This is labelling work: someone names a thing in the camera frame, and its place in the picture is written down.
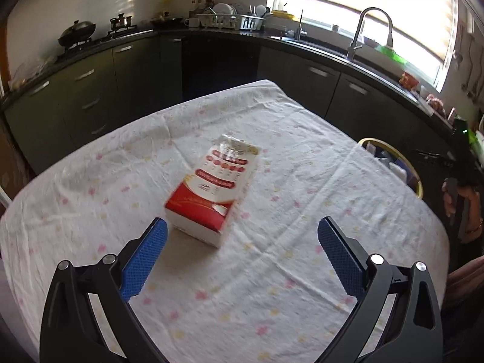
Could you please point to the black gas stove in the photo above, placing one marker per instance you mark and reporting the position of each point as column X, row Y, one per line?
column 119, row 30

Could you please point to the person's right hand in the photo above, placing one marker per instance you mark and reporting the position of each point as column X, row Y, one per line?
column 476, row 208

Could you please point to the person's right forearm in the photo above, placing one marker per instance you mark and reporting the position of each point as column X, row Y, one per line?
column 467, row 281

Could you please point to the red and white carton box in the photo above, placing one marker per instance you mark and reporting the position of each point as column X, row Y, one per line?
column 211, row 193

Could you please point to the dark lidded pan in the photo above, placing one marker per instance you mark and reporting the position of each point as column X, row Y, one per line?
column 166, row 20

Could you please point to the yellow container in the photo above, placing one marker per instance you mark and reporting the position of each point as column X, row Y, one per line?
column 281, row 15

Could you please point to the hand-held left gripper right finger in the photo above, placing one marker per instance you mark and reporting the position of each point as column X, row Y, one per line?
column 340, row 257

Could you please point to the white dish rack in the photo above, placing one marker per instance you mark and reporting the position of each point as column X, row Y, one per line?
column 227, row 22

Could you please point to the blue bin with yellow rim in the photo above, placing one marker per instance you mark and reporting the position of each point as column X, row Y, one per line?
column 417, row 185

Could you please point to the tall chrome gooseneck faucet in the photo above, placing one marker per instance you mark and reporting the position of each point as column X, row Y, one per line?
column 372, row 11

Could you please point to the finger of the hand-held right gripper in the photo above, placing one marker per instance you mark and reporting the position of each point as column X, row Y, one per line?
column 435, row 157

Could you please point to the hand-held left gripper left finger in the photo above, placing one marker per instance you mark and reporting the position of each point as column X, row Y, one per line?
column 145, row 261

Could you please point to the white plates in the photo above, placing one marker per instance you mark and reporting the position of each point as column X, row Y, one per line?
column 223, row 8

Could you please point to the small chrome faucet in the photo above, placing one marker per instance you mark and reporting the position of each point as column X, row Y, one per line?
column 301, row 26

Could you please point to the white mug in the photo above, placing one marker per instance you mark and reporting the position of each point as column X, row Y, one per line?
column 191, row 22

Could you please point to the black kitchen countertop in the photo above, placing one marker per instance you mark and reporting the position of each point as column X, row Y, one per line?
column 325, row 47

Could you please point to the dark kitchen base cabinets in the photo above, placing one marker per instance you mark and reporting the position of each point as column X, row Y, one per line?
column 94, row 94

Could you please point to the black wok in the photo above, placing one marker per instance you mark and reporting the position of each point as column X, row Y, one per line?
column 77, row 32

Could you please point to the green plastic item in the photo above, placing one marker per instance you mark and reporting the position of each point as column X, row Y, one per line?
column 393, row 56

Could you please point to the white floral tablecloth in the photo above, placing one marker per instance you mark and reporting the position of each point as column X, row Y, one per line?
column 264, row 151

